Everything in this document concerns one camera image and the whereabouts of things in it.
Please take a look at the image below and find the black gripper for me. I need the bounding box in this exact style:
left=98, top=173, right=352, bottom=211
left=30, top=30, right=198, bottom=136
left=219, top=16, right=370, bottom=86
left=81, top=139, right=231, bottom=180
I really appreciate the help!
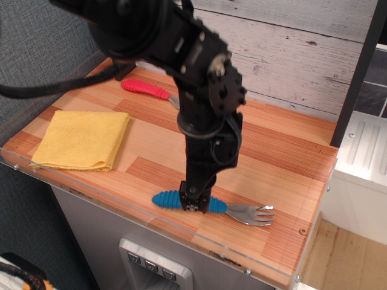
left=177, top=112, right=243, bottom=214

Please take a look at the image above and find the blue handled metal fork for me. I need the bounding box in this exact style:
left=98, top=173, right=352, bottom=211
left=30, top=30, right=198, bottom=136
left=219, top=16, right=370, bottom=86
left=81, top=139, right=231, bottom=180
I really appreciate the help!
left=152, top=190, right=275, bottom=227

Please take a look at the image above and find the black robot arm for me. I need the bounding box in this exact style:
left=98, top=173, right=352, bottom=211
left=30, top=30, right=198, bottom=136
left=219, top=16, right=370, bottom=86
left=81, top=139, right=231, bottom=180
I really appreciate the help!
left=55, top=1, right=246, bottom=213

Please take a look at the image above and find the clear acrylic edge guard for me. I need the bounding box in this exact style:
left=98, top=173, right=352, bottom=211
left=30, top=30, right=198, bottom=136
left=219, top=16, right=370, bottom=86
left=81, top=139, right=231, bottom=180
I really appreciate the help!
left=0, top=146, right=302, bottom=285

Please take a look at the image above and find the silver dispenser button panel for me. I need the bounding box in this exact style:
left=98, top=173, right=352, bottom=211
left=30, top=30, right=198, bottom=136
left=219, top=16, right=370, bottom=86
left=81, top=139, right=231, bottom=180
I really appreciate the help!
left=119, top=238, right=194, bottom=289

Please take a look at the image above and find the grey cabinet front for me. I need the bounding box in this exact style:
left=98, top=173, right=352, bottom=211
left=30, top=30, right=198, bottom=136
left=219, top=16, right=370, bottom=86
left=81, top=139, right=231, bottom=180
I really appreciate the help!
left=53, top=187, right=272, bottom=289

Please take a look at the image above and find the yellow folded cloth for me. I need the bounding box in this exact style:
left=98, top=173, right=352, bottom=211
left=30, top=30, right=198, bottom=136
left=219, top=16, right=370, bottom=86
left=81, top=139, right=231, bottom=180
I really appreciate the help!
left=30, top=111, right=130, bottom=171

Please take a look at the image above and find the orange sponge piece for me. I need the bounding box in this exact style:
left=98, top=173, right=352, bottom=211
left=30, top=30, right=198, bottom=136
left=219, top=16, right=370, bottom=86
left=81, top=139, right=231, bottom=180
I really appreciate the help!
left=43, top=280, right=56, bottom=290

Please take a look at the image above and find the red handled metal spoon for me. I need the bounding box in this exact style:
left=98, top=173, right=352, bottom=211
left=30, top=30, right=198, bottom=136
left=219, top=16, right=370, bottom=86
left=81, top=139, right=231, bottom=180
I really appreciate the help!
left=121, top=79, right=180, bottom=109

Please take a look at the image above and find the dark left shelf post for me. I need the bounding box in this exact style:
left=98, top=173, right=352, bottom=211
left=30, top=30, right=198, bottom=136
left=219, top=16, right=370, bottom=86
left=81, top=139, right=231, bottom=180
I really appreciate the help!
left=112, top=60, right=137, bottom=81

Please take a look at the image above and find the dark shelf post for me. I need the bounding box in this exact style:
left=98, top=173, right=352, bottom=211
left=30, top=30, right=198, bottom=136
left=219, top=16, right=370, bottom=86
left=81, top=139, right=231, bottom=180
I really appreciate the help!
left=112, top=60, right=137, bottom=81
left=330, top=0, right=386, bottom=148

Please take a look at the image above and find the black braided cable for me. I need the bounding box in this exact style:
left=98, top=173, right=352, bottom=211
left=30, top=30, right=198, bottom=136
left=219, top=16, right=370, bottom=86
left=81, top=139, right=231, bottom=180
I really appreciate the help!
left=0, top=62, right=131, bottom=99

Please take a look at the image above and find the dark right shelf post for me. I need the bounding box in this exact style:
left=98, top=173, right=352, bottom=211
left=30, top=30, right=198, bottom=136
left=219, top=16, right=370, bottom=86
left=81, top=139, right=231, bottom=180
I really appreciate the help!
left=330, top=0, right=386, bottom=148

